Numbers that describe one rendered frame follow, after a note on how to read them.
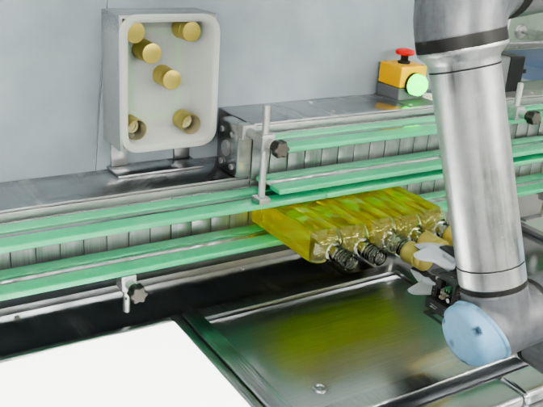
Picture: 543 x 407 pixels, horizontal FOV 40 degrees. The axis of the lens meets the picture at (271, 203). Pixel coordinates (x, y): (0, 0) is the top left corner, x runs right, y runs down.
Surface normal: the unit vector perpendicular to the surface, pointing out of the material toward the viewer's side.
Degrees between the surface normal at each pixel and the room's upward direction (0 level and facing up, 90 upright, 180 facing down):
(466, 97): 50
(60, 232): 90
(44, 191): 90
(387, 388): 90
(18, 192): 90
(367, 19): 0
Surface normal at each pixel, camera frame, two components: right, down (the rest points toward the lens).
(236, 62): 0.52, 0.35
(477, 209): -0.37, 0.26
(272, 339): 0.07, -0.93
